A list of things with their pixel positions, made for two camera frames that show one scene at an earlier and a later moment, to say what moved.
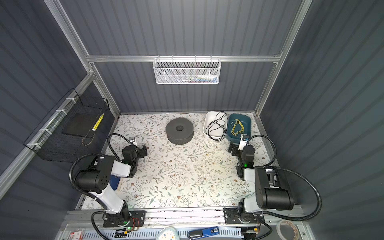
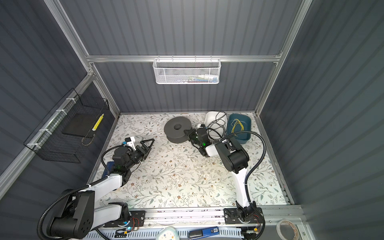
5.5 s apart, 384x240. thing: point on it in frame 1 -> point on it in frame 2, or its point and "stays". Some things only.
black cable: (216, 130) stays
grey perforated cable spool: (179, 130) stays
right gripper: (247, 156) -> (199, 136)
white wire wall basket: (187, 70) stays
